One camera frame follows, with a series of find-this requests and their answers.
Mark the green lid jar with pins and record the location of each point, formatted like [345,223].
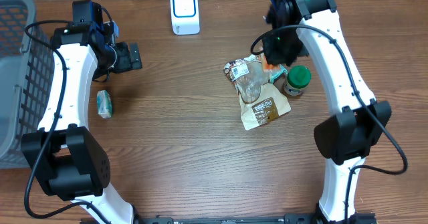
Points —
[297,80]

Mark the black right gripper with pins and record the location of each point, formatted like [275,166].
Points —
[274,57]

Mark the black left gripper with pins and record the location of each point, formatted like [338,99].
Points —
[126,62]

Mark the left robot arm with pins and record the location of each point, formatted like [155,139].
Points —
[65,159]

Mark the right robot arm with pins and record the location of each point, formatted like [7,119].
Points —
[312,27]

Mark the teal white small carton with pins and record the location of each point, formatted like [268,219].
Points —
[104,104]

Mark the grey plastic mesh basket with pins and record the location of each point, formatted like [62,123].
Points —
[27,69]

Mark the orange small carton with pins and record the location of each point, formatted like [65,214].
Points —
[265,66]

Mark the light green wipes packet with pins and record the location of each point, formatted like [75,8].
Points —
[277,73]

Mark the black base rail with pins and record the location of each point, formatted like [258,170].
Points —
[286,219]

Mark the clear brown snack bag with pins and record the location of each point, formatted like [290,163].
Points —
[260,101]

